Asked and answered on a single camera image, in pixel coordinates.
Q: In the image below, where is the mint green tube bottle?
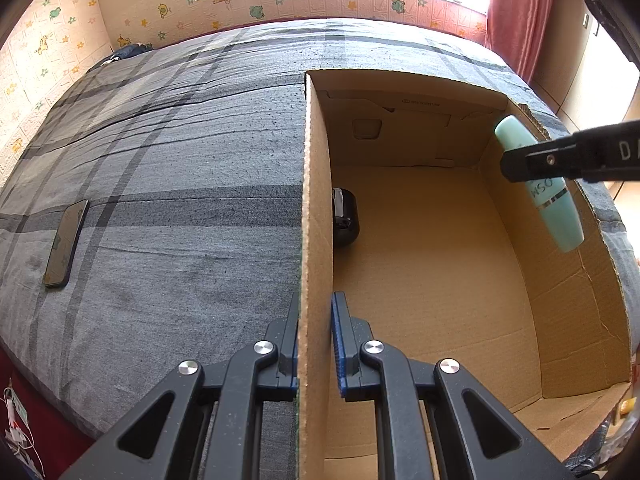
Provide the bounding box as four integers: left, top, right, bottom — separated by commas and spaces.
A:
495, 115, 585, 252

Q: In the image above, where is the black cylindrical speaker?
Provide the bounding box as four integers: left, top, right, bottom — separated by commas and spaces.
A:
333, 188, 360, 248

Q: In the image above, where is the brown cardboard box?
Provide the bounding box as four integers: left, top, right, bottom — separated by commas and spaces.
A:
298, 70, 634, 479

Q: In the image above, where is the cream wardrobe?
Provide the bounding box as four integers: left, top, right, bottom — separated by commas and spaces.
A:
530, 0, 639, 132

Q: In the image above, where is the red curtain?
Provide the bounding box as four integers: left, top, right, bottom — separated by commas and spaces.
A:
485, 0, 553, 82

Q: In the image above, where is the grey plaid bed sheet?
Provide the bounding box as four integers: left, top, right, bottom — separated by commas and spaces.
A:
0, 16, 640, 480

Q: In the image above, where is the red bed mattress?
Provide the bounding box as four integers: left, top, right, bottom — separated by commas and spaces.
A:
1, 350, 94, 479

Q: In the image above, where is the black smartphone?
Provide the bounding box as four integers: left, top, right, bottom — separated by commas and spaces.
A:
42, 200, 89, 288

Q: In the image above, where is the dark blue cloth bundle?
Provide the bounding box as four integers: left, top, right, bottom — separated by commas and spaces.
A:
98, 44, 153, 66

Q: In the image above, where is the white cable with tag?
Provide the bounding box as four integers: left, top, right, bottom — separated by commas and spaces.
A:
0, 383, 47, 478

